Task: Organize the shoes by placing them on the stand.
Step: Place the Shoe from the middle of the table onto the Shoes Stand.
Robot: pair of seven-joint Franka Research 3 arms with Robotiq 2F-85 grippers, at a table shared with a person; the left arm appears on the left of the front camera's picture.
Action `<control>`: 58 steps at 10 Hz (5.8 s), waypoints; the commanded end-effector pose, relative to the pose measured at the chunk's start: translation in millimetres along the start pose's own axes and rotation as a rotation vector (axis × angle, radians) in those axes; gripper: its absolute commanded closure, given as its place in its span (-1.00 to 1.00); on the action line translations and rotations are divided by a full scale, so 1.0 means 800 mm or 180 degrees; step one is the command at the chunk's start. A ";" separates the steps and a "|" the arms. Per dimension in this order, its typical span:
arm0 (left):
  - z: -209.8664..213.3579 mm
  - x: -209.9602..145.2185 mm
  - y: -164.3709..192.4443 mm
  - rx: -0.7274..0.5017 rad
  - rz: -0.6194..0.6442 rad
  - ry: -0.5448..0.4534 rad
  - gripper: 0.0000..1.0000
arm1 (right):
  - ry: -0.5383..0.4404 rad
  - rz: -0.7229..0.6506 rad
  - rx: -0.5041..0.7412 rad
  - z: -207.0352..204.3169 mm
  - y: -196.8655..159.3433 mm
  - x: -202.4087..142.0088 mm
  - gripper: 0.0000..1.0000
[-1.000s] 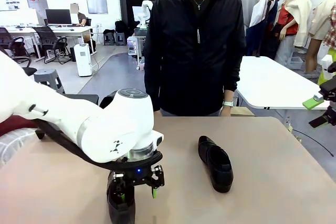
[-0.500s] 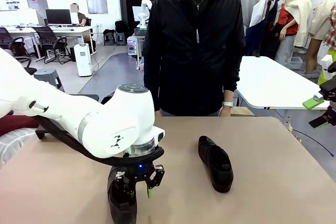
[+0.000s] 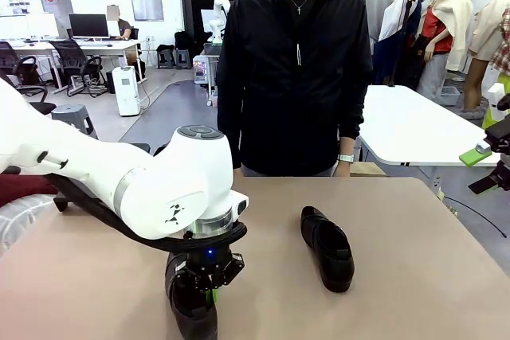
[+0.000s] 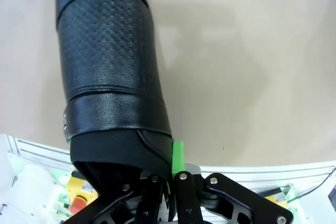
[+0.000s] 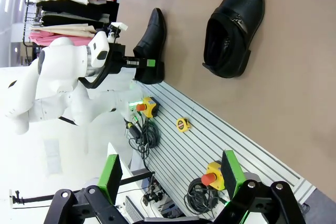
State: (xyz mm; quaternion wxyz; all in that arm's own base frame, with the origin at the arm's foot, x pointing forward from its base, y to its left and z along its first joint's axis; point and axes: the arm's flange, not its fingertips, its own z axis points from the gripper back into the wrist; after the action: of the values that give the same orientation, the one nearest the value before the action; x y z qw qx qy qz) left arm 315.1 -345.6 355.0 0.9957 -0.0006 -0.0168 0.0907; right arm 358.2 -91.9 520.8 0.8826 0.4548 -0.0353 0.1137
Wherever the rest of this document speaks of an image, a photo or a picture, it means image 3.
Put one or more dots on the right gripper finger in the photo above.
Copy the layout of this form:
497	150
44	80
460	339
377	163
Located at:
494	180
500	135

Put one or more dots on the seated person at desk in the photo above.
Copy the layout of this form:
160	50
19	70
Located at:
124	27

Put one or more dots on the black low shoe stand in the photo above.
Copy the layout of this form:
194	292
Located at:
60	204

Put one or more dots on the white office desk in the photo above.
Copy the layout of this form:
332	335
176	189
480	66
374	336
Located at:
99	46

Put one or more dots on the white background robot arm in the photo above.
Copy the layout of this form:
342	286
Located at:
219	9

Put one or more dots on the white computer monitor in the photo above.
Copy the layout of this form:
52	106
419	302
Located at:
40	23

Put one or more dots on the mannequin in grey tank top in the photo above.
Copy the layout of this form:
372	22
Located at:
378	9

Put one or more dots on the white side table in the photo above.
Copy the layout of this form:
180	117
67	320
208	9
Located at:
398	125

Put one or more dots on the mannequin with bucket hat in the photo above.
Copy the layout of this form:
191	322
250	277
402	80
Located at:
490	25

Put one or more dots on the red cloth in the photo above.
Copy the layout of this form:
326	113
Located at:
24	188

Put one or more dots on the wall poster with red signs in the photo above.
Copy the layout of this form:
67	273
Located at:
56	1

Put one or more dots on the person's left forearm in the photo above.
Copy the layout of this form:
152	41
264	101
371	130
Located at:
352	125

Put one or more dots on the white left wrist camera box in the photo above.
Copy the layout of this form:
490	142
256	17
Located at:
240	204

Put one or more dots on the black leather buckle loafer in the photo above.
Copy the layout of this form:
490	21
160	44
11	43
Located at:
318	232

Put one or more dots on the black computer monitor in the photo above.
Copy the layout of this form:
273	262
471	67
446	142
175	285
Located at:
88	25

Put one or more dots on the lit computer tower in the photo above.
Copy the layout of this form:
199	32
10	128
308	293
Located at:
201	71

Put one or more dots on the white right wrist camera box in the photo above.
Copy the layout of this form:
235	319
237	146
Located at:
494	101

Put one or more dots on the neon yellow garment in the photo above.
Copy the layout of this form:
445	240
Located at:
505	83

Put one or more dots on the mannequin in white navy jacket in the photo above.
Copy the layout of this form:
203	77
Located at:
398	17

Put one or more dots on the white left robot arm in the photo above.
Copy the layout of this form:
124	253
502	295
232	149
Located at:
139	188

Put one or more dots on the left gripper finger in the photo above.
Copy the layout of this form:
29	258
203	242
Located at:
191	278
235	266

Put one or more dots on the white air purifier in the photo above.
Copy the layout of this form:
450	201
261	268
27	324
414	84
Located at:
126	91

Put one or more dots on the person's left hand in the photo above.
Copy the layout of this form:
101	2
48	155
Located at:
343	169

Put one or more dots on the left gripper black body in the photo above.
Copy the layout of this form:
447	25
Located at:
207	258

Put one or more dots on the brown cardboard piece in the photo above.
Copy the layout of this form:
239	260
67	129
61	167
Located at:
368	169

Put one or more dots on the white plastic wrap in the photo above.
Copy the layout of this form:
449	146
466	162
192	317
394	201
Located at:
20	216

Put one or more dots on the mannequin in cream jacket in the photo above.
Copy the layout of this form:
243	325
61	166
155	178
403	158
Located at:
458	17

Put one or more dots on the black backpack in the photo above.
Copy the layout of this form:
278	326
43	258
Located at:
183	39

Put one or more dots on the person's right forearm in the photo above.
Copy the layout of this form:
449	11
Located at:
229	133

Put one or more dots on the person in black jacket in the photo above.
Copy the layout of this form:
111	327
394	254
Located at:
287	97

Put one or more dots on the grey plastic stool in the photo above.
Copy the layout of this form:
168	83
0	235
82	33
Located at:
71	111

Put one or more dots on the small grey stool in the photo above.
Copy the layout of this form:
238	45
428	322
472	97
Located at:
182	59
165	60

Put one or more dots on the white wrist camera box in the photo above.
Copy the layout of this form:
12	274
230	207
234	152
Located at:
494	101
240	204

